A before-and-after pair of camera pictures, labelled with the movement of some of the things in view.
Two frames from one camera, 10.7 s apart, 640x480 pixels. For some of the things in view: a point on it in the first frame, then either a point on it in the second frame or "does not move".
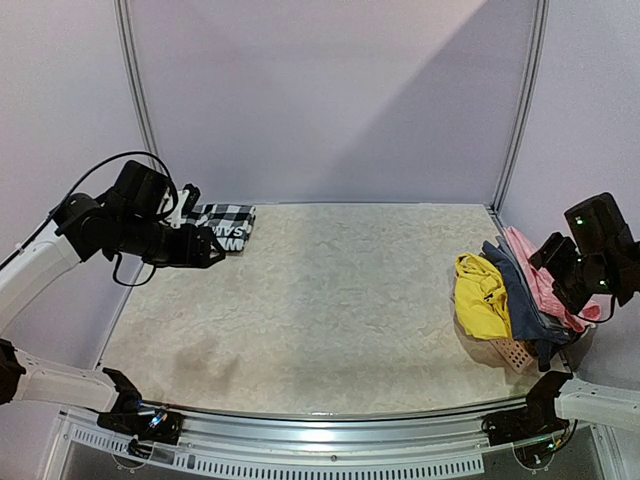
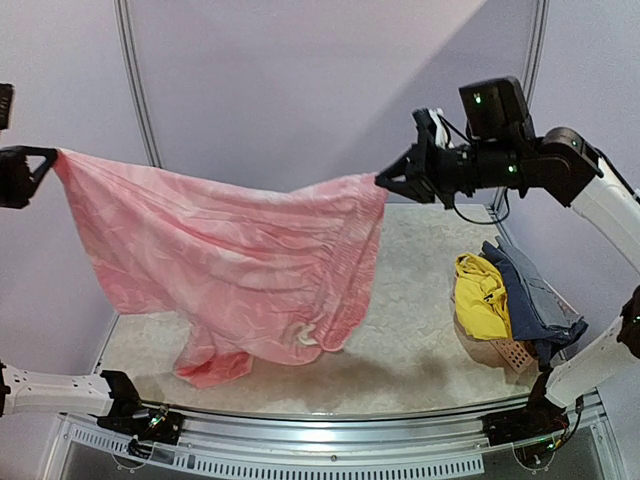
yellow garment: [481, 299] does not move
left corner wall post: [137, 79] does not move
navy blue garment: [531, 322] does not move
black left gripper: [186, 257] to [23, 182]
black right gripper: [550, 255] to [428, 163]
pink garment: [542, 279] to [270, 272]
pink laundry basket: [514, 353] does not move
